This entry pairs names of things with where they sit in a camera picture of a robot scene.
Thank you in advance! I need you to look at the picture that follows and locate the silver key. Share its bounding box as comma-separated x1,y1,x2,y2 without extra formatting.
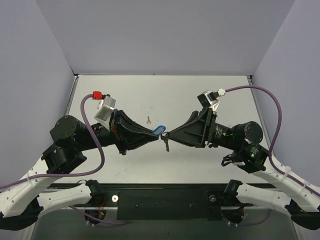
146,116,152,125

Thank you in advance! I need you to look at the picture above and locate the black head key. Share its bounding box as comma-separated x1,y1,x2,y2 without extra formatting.
160,132,170,152

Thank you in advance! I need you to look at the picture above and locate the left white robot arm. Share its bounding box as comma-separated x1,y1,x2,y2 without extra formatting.
0,110,159,231

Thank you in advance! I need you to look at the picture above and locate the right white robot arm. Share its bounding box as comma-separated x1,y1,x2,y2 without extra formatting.
161,107,320,230

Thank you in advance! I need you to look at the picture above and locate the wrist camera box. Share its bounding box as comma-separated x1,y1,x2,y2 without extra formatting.
197,90,220,111
94,94,116,130

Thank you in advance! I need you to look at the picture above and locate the blue key tag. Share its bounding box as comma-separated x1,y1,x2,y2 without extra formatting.
152,125,166,136

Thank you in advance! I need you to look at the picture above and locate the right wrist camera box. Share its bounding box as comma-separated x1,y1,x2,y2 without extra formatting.
197,90,220,111

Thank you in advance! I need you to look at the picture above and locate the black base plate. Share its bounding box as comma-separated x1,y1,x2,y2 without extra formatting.
101,183,242,221

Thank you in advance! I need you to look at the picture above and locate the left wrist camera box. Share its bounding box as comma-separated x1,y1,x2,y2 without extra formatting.
94,94,116,130

